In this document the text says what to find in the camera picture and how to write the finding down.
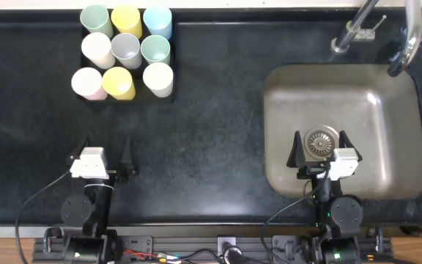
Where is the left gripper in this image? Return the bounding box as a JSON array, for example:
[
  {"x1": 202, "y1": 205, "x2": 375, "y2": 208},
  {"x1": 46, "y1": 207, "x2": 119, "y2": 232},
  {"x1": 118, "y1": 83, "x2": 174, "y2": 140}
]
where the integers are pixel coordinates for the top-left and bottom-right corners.
[{"x1": 66, "y1": 133, "x2": 139, "y2": 184}]

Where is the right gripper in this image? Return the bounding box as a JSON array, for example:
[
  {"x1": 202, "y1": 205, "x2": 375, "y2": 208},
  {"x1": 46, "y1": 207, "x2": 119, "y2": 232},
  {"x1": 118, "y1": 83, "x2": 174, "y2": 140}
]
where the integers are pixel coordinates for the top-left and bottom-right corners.
[{"x1": 286, "y1": 130, "x2": 363, "y2": 180}]

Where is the yellow cup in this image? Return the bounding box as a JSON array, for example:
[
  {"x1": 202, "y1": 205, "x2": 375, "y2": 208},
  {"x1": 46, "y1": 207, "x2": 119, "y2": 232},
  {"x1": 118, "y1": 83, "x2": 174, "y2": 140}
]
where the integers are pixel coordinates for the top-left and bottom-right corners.
[
  {"x1": 110, "y1": 4, "x2": 143, "y2": 40},
  {"x1": 102, "y1": 66, "x2": 136, "y2": 101}
]

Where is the pink cup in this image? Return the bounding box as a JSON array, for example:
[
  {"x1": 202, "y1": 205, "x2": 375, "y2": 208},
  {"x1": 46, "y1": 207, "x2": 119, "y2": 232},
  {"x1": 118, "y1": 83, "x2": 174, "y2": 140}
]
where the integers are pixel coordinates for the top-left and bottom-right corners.
[{"x1": 70, "y1": 67, "x2": 108, "y2": 101}]

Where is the white cup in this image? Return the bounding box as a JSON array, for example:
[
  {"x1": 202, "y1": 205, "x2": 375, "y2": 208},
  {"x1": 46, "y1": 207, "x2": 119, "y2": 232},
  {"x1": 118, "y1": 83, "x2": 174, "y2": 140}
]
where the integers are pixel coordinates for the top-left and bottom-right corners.
[
  {"x1": 81, "y1": 32, "x2": 116, "y2": 70},
  {"x1": 142, "y1": 62, "x2": 174, "y2": 99}
]

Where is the steel sink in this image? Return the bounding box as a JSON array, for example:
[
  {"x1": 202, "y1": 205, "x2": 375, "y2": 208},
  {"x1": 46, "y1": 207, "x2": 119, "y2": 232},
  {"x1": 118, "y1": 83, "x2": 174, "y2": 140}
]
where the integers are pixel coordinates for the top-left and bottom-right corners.
[{"x1": 263, "y1": 64, "x2": 422, "y2": 201}]

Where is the black tray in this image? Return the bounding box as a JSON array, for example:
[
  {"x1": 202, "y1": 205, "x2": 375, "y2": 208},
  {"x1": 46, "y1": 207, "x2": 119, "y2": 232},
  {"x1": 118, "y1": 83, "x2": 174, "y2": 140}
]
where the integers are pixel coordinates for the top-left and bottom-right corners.
[{"x1": 77, "y1": 7, "x2": 177, "y2": 103}]

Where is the grey cup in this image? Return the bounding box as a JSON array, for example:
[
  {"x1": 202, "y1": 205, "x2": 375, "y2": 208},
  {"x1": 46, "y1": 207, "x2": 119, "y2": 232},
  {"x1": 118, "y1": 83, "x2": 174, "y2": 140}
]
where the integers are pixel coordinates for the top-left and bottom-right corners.
[{"x1": 110, "y1": 32, "x2": 143, "y2": 70}]

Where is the green cup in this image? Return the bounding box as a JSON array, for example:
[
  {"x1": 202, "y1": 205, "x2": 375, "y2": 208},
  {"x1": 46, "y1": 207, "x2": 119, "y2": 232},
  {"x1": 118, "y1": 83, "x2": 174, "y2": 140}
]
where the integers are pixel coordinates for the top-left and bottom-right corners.
[
  {"x1": 140, "y1": 34, "x2": 171, "y2": 67},
  {"x1": 79, "y1": 3, "x2": 114, "y2": 39}
]

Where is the steel tap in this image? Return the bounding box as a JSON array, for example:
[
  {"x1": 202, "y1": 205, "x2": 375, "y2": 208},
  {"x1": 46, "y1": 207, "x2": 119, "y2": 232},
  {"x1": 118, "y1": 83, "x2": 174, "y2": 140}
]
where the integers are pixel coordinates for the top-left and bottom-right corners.
[{"x1": 330, "y1": 0, "x2": 422, "y2": 78}]

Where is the blue cup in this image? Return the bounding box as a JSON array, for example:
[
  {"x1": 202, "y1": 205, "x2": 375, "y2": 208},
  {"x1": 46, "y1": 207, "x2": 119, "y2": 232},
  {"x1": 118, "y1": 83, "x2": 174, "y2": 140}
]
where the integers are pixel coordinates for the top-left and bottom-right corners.
[{"x1": 142, "y1": 4, "x2": 173, "y2": 40}]

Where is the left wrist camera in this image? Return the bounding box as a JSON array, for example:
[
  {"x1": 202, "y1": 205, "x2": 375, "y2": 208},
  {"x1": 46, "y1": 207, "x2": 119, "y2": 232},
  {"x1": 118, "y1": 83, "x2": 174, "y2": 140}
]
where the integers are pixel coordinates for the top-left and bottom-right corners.
[{"x1": 69, "y1": 147, "x2": 110, "y2": 180}]

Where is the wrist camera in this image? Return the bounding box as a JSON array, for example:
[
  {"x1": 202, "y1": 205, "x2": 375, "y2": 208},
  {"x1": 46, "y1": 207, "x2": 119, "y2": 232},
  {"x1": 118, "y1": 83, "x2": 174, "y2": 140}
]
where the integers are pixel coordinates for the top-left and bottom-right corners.
[
  {"x1": 330, "y1": 147, "x2": 360, "y2": 180},
  {"x1": 69, "y1": 147, "x2": 110, "y2": 180}
]

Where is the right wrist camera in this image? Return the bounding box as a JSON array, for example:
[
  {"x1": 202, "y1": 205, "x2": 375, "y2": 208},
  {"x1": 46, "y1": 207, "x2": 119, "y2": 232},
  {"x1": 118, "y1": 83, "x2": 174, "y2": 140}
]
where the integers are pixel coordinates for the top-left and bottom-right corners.
[{"x1": 330, "y1": 147, "x2": 360, "y2": 180}]

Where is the black cable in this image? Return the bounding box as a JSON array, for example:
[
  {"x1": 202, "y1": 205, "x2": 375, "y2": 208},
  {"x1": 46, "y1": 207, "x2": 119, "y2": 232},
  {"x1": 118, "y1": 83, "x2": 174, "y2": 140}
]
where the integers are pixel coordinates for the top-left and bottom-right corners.
[
  {"x1": 260, "y1": 161, "x2": 333, "y2": 264},
  {"x1": 14, "y1": 170, "x2": 71, "y2": 264}
]

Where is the mounting rail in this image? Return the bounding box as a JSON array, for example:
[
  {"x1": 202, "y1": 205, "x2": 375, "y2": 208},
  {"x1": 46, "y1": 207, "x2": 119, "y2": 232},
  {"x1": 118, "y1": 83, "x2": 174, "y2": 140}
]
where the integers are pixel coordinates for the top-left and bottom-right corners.
[{"x1": 33, "y1": 234, "x2": 395, "y2": 264}]

